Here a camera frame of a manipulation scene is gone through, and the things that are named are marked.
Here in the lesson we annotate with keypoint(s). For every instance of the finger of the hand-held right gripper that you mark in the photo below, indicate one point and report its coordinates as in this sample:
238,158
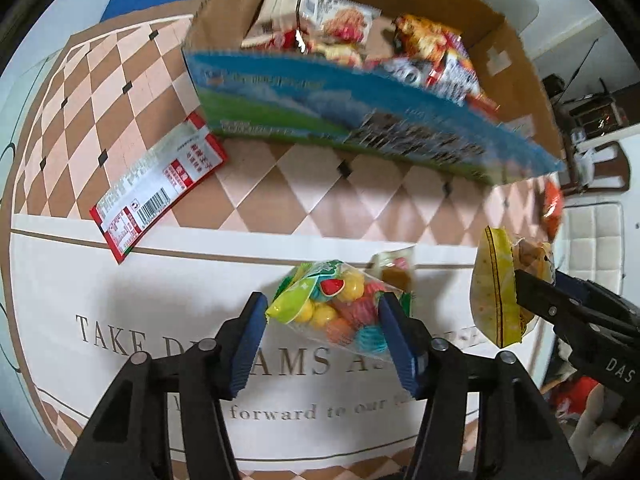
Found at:
575,286
545,300

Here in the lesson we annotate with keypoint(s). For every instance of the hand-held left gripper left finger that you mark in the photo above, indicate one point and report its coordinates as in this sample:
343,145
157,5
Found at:
247,345

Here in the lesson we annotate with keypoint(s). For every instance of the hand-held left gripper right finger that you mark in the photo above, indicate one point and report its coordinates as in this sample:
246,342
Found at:
400,347

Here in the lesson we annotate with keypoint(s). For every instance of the yellow biscuit bag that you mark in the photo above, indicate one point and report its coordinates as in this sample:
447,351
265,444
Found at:
492,285

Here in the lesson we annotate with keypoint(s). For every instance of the green colourful candy bag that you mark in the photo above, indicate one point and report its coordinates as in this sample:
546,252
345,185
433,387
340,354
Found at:
330,310

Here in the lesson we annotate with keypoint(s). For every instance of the cardboard box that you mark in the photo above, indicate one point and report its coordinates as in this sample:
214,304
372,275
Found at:
300,100

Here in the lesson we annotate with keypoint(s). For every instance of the instant noodle packet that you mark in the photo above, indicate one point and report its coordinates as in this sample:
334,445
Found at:
430,50

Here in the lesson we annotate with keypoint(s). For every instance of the white packet with red balls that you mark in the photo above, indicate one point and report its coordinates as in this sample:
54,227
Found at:
345,20

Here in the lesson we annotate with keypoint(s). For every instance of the white snack packet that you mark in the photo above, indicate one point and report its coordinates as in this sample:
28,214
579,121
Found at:
285,2

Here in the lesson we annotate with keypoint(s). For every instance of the white quilted chair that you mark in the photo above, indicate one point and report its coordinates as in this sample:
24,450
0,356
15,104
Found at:
595,240

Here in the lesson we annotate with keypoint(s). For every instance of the orange snack packet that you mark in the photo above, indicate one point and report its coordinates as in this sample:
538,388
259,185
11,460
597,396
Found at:
552,205

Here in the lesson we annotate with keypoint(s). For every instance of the checkered printed tablecloth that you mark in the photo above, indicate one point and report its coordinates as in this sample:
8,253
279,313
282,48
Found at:
150,285

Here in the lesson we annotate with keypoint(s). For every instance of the white plastic bag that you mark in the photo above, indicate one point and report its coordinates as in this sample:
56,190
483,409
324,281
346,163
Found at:
586,165

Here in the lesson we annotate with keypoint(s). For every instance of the brown wooden chair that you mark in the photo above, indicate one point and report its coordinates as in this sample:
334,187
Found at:
622,165

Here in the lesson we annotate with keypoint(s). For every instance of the red white barcode packet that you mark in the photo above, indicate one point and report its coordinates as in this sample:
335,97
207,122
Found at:
160,185

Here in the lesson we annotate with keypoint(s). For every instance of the black speaker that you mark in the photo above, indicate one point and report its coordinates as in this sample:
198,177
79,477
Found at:
553,87

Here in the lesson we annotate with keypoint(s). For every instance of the grey folding chair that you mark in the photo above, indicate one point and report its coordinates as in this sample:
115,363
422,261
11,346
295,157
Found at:
515,5

